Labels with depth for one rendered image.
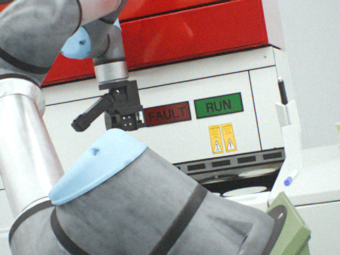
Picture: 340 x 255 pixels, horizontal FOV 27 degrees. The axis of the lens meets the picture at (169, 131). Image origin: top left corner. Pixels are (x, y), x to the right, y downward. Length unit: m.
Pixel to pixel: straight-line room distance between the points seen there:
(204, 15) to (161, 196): 0.96
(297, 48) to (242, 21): 1.54
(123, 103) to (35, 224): 0.78
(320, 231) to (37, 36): 0.53
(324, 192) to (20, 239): 0.47
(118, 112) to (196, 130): 0.23
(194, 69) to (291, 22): 1.51
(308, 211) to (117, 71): 0.67
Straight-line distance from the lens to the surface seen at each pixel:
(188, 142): 1.75
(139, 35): 1.72
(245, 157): 1.73
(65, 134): 1.84
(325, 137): 3.21
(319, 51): 3.19
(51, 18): 1.14
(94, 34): 1.52
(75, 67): 1.76
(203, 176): 1.74
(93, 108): 1.61
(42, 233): 0.85
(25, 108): 1.09
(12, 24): 1.13
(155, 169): 0.79
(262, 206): 1.11
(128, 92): 1.63
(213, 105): 1.73
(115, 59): 1.61
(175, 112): 1.75
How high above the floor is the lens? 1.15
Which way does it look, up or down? 3 degrees down
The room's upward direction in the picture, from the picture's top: 10 degrees counter-clockwise
